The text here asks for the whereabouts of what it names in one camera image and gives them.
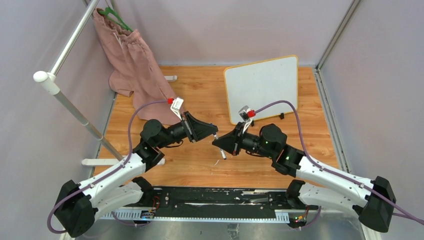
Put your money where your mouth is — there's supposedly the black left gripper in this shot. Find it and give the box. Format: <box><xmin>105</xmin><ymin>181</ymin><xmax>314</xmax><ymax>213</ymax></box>
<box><xmin>156</xmin><ymin>110</ymin><xmax>217</xmax><ymax>149</ymax></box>

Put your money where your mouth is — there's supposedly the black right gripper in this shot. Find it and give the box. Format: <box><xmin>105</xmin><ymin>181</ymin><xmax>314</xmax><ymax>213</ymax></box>
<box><xmin>213</xmin><ymin>121</ymin><xmax>275</xmax><ymax>159</ymax></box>

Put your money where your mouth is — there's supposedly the white whiteboard marker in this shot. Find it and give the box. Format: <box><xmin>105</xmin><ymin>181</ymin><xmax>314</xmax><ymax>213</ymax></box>
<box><xmin>213</xmin><ymin>134</ymin><xmax>227</xmax><ymax>160</ymax></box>

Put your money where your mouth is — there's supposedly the yellow framed whiteboard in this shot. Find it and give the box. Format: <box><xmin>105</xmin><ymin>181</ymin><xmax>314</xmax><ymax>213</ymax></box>
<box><xmin>223</xmin><ymin>55</ymin><xmax>299</xmax><ymax>125</ymax></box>

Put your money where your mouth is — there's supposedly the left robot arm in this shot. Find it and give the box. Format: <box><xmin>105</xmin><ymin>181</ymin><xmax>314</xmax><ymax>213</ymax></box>
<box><xmin>53</xmin><ymin>111</ymin><xmax>219</xmax><ymax>238</ymax></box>

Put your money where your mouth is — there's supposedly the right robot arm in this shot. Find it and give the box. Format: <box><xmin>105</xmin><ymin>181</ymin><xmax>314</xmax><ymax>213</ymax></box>
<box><xmin>212</xmin><ymin>122</ymin><xmax>396</xmax><ymax>233</ymax></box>

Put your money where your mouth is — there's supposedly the pink cloth garment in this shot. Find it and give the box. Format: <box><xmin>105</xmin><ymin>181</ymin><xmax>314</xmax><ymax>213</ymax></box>
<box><xmin>93</xmin><ymin>8</ymin><xmax>180</xmax><ymax>125</ymax></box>

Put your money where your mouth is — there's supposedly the green clothes hanger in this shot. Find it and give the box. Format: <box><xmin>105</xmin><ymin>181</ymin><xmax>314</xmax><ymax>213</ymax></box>
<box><xmin>97</xmin><ymin>6</ymin><xmax>133</xmax><ymax>32</ymax></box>

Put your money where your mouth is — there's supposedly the metal clothes rack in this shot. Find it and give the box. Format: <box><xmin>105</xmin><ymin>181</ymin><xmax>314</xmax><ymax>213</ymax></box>
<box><xmin>33</xmin><ymin>0</ymin><xmax>178</xmax><ymax>168</ymax></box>

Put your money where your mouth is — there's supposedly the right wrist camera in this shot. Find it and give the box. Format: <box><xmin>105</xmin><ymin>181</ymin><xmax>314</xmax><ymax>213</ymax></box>
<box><xmin>238</xmin><ymin>105</ymin><xmax>256</xmax><ymax>134</ymax></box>

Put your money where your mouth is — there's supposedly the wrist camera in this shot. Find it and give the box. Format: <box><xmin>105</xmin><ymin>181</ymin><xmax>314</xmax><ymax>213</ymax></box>
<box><xmin>167</xmin><ymin>97</ymin><xmax>184</xmax><ymax>120</ymax></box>
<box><xmin>238</xmin><ymin>105</ymin><xmax>256</xmax><ymax>134</ymax></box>

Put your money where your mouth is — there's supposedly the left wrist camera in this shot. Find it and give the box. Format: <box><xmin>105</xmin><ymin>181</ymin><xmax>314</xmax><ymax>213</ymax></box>
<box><xmin>167</xmin><ymin>97</ymin><xmax>184</xmax><ymax>120</ymax></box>

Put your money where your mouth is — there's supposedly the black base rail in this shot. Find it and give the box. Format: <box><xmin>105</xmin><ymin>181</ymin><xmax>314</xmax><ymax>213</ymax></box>
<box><xmin>99</xmin><ymin>185</ymin><xmax>321</xmax><ymax>229</ymax></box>

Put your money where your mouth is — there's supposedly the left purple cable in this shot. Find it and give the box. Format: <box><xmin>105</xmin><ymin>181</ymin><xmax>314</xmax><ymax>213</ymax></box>
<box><xmin>46</xmin><ymin>98</ymin><xmax>175</xmax><ymax>235</ymax></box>

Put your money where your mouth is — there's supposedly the purple cable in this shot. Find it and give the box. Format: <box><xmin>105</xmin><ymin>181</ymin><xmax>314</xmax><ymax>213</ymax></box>
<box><xmin>46</xmin><ymin>98</ymin><xmax>175</xmax><ymax>235</ymax></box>
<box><xmin>248</xmin><ymin>100</ymin><xmax>424</xmax><ymax>226</ymax></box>

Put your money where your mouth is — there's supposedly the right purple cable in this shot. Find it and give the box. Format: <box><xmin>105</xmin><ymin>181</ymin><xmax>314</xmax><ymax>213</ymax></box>
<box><xmin>248</xmin><ymin>100</ymin><xmax>424</xmax><ymax>226</ymax></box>

